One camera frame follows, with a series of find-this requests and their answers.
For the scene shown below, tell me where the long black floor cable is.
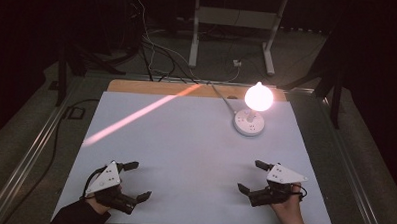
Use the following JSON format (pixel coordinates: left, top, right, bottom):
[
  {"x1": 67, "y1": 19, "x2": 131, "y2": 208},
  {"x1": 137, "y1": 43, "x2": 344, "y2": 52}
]
[{"x1": 0, "y1": 95, "x2": 102, "y2": 224}]

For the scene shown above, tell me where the aluminium floor rail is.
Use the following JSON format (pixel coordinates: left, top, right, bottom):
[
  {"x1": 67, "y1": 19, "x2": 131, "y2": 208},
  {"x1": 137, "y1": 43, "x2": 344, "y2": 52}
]
[
  {"x1": 0, "y1": 72, "x2": 86, "y2": 224},
  {"x1": 314, "y1": 95, "x2": 392, "y2": 224}
]

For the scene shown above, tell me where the white floor cable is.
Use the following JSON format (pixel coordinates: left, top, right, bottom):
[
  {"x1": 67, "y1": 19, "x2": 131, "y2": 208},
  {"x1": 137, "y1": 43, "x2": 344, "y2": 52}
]
[{"x1": 133, "y1": 0, "x2": 243, "y2": 85}]

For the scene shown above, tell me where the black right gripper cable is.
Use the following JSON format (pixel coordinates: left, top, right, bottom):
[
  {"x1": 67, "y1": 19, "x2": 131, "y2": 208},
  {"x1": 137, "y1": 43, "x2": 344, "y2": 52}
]
[{"x1": 290, "y1": 184, "x2": 309, "y2": 201}]

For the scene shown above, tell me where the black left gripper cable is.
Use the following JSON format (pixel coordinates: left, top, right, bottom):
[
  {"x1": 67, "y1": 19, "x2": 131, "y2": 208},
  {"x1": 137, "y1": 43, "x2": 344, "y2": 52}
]
[{"x1": 81, "y1": 165, "x2": 109, "y2": 201}]

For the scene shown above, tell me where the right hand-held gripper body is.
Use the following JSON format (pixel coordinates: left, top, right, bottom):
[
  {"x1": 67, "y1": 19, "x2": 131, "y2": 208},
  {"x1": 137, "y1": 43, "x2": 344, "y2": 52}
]
[{"x1": 248, "y1": 162, "x2": 310, "y2": 210}]

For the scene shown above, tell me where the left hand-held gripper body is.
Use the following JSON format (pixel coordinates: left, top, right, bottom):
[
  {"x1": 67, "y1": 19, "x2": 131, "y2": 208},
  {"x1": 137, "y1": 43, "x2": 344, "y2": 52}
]
[{"x1": 82, "y1": 159, "x2": 141, "y2": 215}]

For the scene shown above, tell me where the person's left hand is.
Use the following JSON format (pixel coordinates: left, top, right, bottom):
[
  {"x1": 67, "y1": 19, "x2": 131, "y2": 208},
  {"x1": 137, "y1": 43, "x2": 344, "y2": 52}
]
[{"x1": 84, "y1": 192, "x2": 114, "y2": 217}]

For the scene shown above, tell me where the white round bulb desk lamp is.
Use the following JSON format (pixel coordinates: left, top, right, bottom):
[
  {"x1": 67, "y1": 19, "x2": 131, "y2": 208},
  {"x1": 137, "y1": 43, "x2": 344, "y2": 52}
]
[{"x1": 232, "y1": 80, "x2": 276, "y2": 139}]

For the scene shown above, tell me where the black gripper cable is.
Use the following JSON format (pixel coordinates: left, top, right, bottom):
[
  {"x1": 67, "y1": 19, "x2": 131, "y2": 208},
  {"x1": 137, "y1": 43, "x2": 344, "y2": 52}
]
[
  {"x1": 81, "y1": 165, "x2": 109, "y2": 201},
  {"x1": 290, "y1": 184, "x2": 309, "y2": 201}
]

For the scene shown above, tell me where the grey lamp cable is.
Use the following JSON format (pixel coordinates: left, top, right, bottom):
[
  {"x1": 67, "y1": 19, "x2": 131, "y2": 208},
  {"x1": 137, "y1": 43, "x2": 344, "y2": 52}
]
[{"x1": 205, "y1": 81, "x2": 239, "y2": 115}]

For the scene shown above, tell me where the black floor cable bundle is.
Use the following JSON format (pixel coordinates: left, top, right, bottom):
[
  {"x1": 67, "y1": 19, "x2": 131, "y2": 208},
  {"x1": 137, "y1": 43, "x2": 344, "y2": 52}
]
[{"x1": 138, "y1": 39, "x2": 203, "y2": 85}]

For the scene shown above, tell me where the person's right hand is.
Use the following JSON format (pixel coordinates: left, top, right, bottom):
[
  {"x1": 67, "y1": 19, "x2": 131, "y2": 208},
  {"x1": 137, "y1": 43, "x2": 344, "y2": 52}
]
[{"x1": 269, "y1": 181, "x2": 309, "y2": 224}]

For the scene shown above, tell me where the black tripod stand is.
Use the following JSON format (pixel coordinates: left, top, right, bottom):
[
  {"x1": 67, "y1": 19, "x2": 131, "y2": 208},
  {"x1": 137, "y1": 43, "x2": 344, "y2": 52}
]
[
  {"x1": 54, "y1": 36, "x2": 127, "y2": 109},
  {"x1": 275, "y1": 26, "x2": 348, "y2": 130}
]

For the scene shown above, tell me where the black floor plate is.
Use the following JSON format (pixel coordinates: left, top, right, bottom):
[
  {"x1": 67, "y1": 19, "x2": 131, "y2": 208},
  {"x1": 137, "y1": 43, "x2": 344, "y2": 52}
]
[{"x1": 62, "y1": 105, "x2": 87, "y2": 121}]

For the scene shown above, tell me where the white metal stand frame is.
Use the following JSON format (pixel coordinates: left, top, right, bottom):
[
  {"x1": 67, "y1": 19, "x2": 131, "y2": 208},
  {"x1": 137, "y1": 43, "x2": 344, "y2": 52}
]
[{"x1": 187, "y1": 0, "x2": 288, "y2": 77}]

